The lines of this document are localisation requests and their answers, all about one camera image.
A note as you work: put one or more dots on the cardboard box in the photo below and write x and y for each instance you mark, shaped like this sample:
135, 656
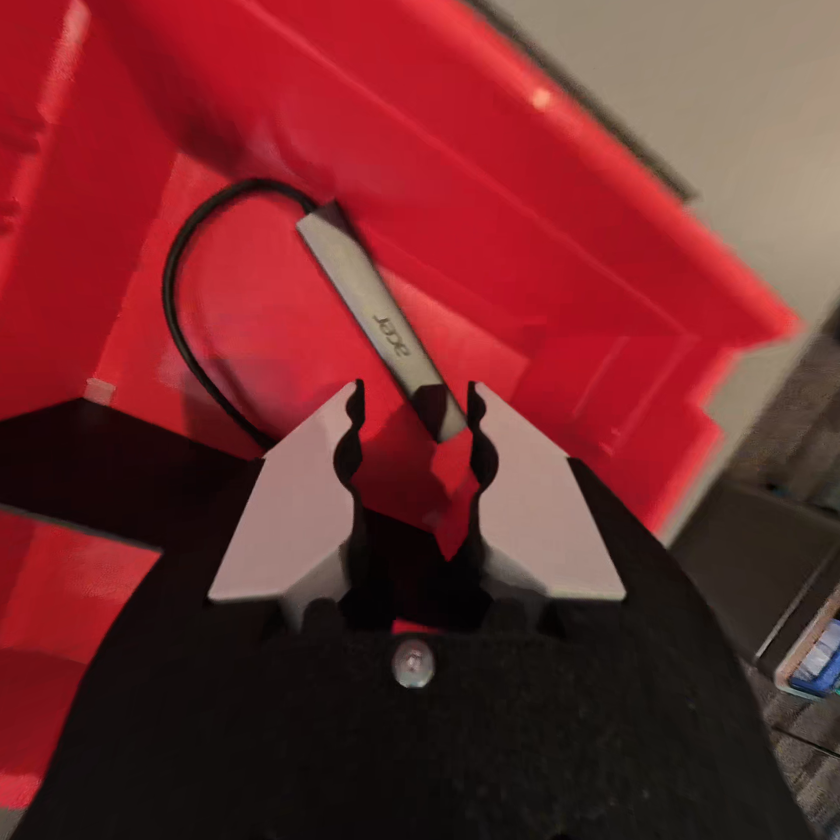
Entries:
810, 656

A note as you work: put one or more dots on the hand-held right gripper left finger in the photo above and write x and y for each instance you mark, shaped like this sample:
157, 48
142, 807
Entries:
289, 525

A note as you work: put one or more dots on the black bin divider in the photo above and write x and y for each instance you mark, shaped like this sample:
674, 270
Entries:
98, 459

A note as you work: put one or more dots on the red plastic bin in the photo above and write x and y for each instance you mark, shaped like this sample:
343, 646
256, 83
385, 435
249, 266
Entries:
459, 197

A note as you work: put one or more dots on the grey usb hub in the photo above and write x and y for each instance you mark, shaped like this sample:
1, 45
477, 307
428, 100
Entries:
367, 295

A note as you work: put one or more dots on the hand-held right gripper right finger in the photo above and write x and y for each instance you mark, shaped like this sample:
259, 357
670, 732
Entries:
544, 525

